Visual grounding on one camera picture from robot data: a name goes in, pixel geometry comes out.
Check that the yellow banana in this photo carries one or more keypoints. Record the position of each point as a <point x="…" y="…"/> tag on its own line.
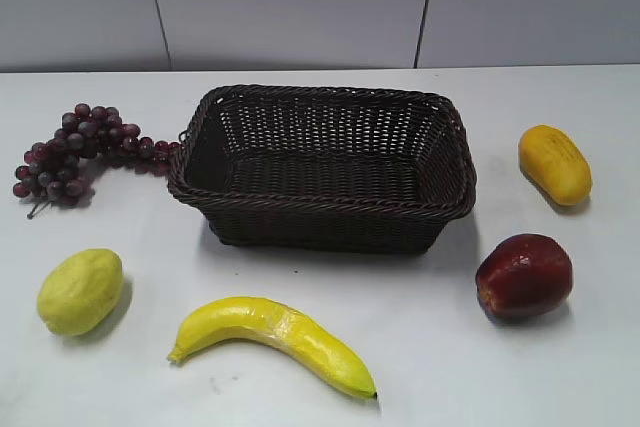
<point x="278" y="326"/>

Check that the dark brown woven basket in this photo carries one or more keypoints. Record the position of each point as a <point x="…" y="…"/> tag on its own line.
<point x="325" y="168"/>

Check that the red apple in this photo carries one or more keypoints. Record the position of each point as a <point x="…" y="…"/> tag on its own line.
<point x="526" y="275"/>

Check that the orange-yellow mango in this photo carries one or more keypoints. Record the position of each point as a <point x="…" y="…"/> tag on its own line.
<point x="555" y="164"/>

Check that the purple grape bunch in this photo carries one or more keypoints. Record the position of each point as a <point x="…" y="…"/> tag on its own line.
<point x="60" y="172"/>

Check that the yellow-green lemon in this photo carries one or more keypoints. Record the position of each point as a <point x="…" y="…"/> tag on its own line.
<point x="81" y="292"/>

